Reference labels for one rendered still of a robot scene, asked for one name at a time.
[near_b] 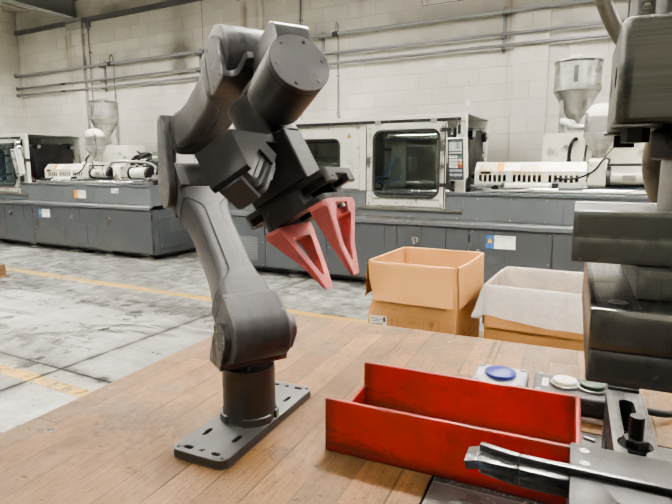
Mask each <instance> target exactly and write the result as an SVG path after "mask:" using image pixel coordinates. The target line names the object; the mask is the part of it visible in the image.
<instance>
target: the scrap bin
mask: <svg viewBox="0 0 672 504"><path fill-rule="evenodd" d="M481 442H486V443H489V444H492V445H495V446H498V447H501V448H505V449H508V450H511V451H514V452H517V453H520V454H525V455H530V456H534V457H539V458H544V459H549V460H553V461H558V462H563V463H568V464H569V458H570V444H571V442H573V443H578V444H581V397H580V396H576V395H570V394H564V393H557V392H551V391H545V390H539V389H533V388H527V387H520V386H514V385H508V384H502V383H496V382H490V381H483V380H477V379H471V378H465V377H459V376H453V375H446V374H440V373H434V372H428V371H422V370H416V369H409V368H403V367H397V366H391V365H385V364H379V363H372V362H365V363H364V385H363V387H362V388H361V389H360V390H359V391H358V392H357V393H356V394H355V395H354V396H353V397H352V398H351V399H350V400H349V401H345V400H340V399H335V398H330V397H326V399H325V449H326V450H330V451H334V452H338V453H342V454H346V455H350V456H354V457H358V458H362V459H367V460H371V461H375V462H379V463H383V464H387V465H391V466H395V467H399V468H404V469H408V470H412V471H416V472H420V473H424V474H428V475H432V476H436V477H440V478H445V479H449V480H453V481H457V482H461V483H465V484H469V485H473V486H477V487H482V488H486V489H490V490H494V491H498V492H502V493H506V494H510V495H514V496H518V497H523V498H527V499H531V500H535V501H539V502H543V503H547V504H566V498H564V497H560V496H556V495H551V494H547V493H543V492H539V491H535V490H530V489H526V488H522V487H519V486H518V485H517V486H515V485H512V484H509V483H506V482H503V481H501V480H498V479H495V478H492V477H489V476H486V475H484V474H481V473H479V469H466V467H465V464H464V459H465V456H466V454H467V451H468V448H469V447H472V446H480V444H481Z"/></svg>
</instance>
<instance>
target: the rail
mask: <svg viewBox="0 0 672 504"><path fill-rule="evenodd" d="M520 463H522V464H527V465H531V466H536V467H540V468H545V469H549V470H554V471H559V472H563V473H568V474H569V475H570V474H572V475H577V476H581V477H586V478H591V479H595V480H600V481H604V482H609V483H613V484H618V485H623V486H627V487H632V488H636V489H641V490H645V491H650V492H655V493H659V494H664V495H668V496H672V485H667V484H662V483H657V482H653V481H648V480H643V479H638V478H634V477H629V476H624V475H620V474H615V473H610V472H605V471H601V470H596V469H591V468H586V467H582V466H577V465H572V464H568V463H563V462H558V461H553V460H549V459H544V458H539V457H534V456H530V455H525V454H520V459H519V464H520ZM518 486H519V487H522V488H526V489H530V490H535V491H539V492H543V493H547V494H551V495H556V496H560V497H564V498H568V493H569V489H562V488H558V487H554V486H549V485H545V484H541V483H536V482H532V481H527V480H523V479H519V478H518Z"/></svg>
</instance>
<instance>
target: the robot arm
mask: <svg viewBox="0 0 672 504"><path fill-rule="evenodd" d="M328 79H329V65H328V62H327V59H326V57H325V56H324V54H323V52H322V51H321V50H320V49H319V48H318V47H317V46H316V45H315V44H314V43H313V42H312V38H311V34H310V30H309V28H308V27H307V26H301V25H295V24H288V23H281V22H275V21H269V23H268V25H267V26H266V28H265V30H259V29H252V28H244V27H237V26H230V25H223V24H215V25H214V27H213V28H212V30H211V33H210V35H209V37H208V39H207V41H206V43H205V45H204V55H203V57H202V59H201V73H200V77H199V80H198V82H197V84H196V86H195V87H194V89H193V91H192V93H191V95H190V97H189V99H188V100H187V102H186V103H185V105H184V106H183V107H182V108H181V109H180V110H179V111H177V112H176V113H174V115H173V116H172V115H159V117H158V119H157V154H158V185H159V195H160V200H161V203H162V206H163V207H164V208H172V210H173V212H174V215H175V218H179V221H180V223H181V224H182V225H183V226H184V227H185V228H186V230H187V231H188V233H189V235H190V236H191V238H192V240H193V243H194V245H195V248H196V251H197V253H198V256H199V259H200V262H201V265H202V267H203V270H204V273H205V276H206V279H207V282H208V285H209V289H210V294H211V301H212V310H211V313H212V316H213V319H214V322H215V323H214V327H213V330H214V332H213V337H212V343H211V348H210V353H209V357H210V362H211V363H212V364H213V365H214V366H215V367H216V368H217V369H218V370H219V371H220V372H221V371H222V389H223V405H222V406H221V408H220V413H219V414H218V415H216V416H215V417H213V418H212V419H210V420H209V421H208V422H206V423H205V424H203V425H202V426H200V427H199V428H197V429H196V430H194V431H193V432H192V433H190V434H189V435H187V436H186V437H184V438H183V439H181V440H180V441H179V442H177V443H176V444H175V445H174V457H175V458H177V459H180V460H184V461H187V462H191V463H194V464H198V465H201V466H205V467H208V468H212V469H215V470H225V469H227V468H229V467H230V466H232V465H233V464H234V463H235V462H236V461H237V460H238V459H240V458H241V457H242V456H243V455H244V454H245V453H247V452H248V451H249V450H250V449H251V448H252V447H253V446H255V445H256V444H257V443H258V442H259V441H260V440H262V439H263V438H264V437H265V436H266V435H267V434H269V433H270V432H271V431H272V430H273V429H274V428H275V427H277V426H278V425H279V424H280V423H281V422H282V421H284V420H285V419H286V418H287V417H288V416H289V415H290V414H292V413H293V412H294V411H295V410H296V409H297V408H299V407H300V406H301V405H302V404H303V403H304V402H306V401H307V400H308V399H309V398H310V397H311V389H310V388H309V387H306V386H301V385H296V384H291V383H286V382H280V381H275V360H280V359H285V358H287V352H288V351H289V349H290V348H292V347H293V344H294V341H295V338H296V335H297V324H296V320H295V317H294V315H293V314H292V313H291V312H287V310H286V308H285V306H284V304H283V301H282V299H281V297H280V295H279V293H278V290H277V288H273V289H269V287H268V285H267V283H266V281H265V280H264V279H262V278H261V277H260V275H259V274H258V272H257V271H256V269H255V268H254V266H253V265H252V263H251V261H250V259H249V257H248V255H247V253H246V250H245V248H244V246H243V244H242V241H241V239H240V237H239V234H238V232H237V230H236V227H235V225H234V223H233V220H232V218H231V215H230V211H229V206H228V205H230V203H232V204H233V205H234V206H235V207H236V208H237V209H241V210H242V209H243V208H245V207H246V206H248V205H249V204H251V203H252V204H253V206H254V208H255V209H257V210H255V211H254V212H252V213H250V214H249V215H247V216H246V217H245V218H246V220H247V222H248V224H249V226H250V228H251V229H258V228H261V227H262V226H263V223H265V224H266V227H267V229H268V231H269V232H270V233H269V234H267V235H266V236H265V237H266V239H267V241H268V242H269V243H270V244H272V245H273V246H274V247H276V248H277V249H278V250H280V251H281V252H283V253H284V254H285V255H287V256H288V257H289V258H291V259H292V260H293V261H295V262H296V263H297V264H299V265H300V266H301V267H303V268H304V269H305V270H306V271H307V272H308V273H309V274H310V275H311V276H312V277H313V278H314V279H315V280H316V281H317V282H318V283H319V284H320V285H321V286H322V287H323V288H324V289H328V288H330V287H332V282H331V278H330V275H329V271H328V268H327V265H326V263H325V260H324V257H323V254H322V251H321V248H320V245H319V243H318V240H317V237H316V234H315V231H314V228H313V226H312V224H311V222H310V221H311V220H313V219H314V220H315V221H316V223H317V224H318V226H319V227H320V229H321V231H322V232H323V234H324V235H325V237H326V238H327V240H328V242H329V243H330V245H331V246H332V248H333V249H334V251H335V252H336V254H337V256H338V257H339V259H340V260H341V262H342V263H343V265H344V266H345V267H346V269H347V270H348V272H349V273H350V274H351V275H352V276H353V275H356V274H358V273H359V267H358V260H357V254H356V248H355V202H354V200H353V198H352V197H346V196H345V194H344V192H343V190H342V188H341V186H343V185H345V184H346V183H348V182H353V181H355V178H354V176H353V174H352V172H351V170H350V168H342V167H323V168H321V169H319V168H318V166H317V164H316V162H315V160H314V158H313V156H312V154H311V152H310V150H309V148H308V146H307V144H306V142H305V140H304V138H303V136H302V134H301V132H300V131H298V129H297V127H296V125H295V123H294V122H296V121H297V120H298V119H299V118H300V116H301V115H302V114H303V112H304V111H305V110H306V109H307V107H308V106H309V105H310V103H311V102H312V101H313V100H314V98H315V97H316V96H317V94H318V93H319V92H320V91H321V89H322V88H323V87H324V85H325V84H326V83H327V81H328ZM232 124H233V126H234V128H235V129H229V128H230V127H231V125H232ZM228 129H229V130H228ZM176 153H178V154H181V155H195V157H196V160H197V162H198V163H176ZM337 220H338V221H339V225H340V228H339V225H338V221H337ZM340 229H341V232H340ZM341 233H342V235H341ZM342 237H343V239H342ZM295 240H296V241H297V242H298V243H300V244H301V246H302V247H303V248H304V250H305V251H306V253H307V254H308V255H309V257H310V258H311V260H312V261H313V262H312V261H311V260H310V259H309V258H308V256H307V255H306V254H305V253H304V251H303V250H302V249H301V248H300V247H299V245H298V244H297V243H296V242H295ZM343 241H344V242H343ZM313 263H314V264H315V265H314V264H313Z"/></svg>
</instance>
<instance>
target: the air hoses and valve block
mask: <svg viewBox="0 0 672 504"><path fill-rule="evenodd" d="M594 1H595V4H596V7H597V10H598V13H599V15H600V18H601V20H602V22H603V24H604V27H605V28H606V30H607V32H608V34H609V36H610V37H611V39H612V41H613V42H614V44H615V45H616V44H617V40H618V37H619V34H620V31H621V28H622V25H623V23H622V21H621V19H620V18H619V15H618V13H617V11H616V9H615V6H614V3H613V1H612V0H594ZM649 143H650V139H649ZM649 143H645V145H644V149H643V155H642V178H643V183H644V187H645V191H646V193H647V196H648V198H649V200H650V202H651V203H657V197H658V187H659V177H660V167H661V161H662V160H653V159H651V158H650V157H649V155H648V154H649Z"/></svg>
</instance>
